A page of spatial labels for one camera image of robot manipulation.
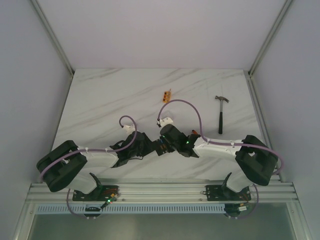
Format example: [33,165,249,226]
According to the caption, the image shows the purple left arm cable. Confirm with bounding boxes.
[39,115,138,221]

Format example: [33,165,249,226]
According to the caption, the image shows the aluminium mounting rail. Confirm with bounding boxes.
[25,176,298,204]

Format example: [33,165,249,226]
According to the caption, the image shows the aluminium corner frame post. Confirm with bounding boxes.
[29,0,75,77]

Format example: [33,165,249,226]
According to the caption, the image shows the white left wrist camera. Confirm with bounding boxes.
[122,124,136,134]

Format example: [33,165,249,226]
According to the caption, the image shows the right aluminium frame post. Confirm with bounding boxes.
[248,0,295,78]

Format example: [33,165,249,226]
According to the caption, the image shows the black fuse box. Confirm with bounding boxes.
[153,138,175,156]

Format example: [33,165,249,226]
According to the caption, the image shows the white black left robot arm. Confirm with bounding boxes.
[36,131,163,201]

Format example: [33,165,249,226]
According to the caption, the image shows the orange fuse holder block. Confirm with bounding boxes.
[162,89,172,104]

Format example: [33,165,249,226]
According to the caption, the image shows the black handled claw hammer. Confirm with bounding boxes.
[215,95,230,135]

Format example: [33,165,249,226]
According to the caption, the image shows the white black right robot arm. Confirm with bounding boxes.
[156,124,278,201]

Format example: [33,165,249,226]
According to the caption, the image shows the white slotted cable duct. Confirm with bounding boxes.
[35,203,226,215]

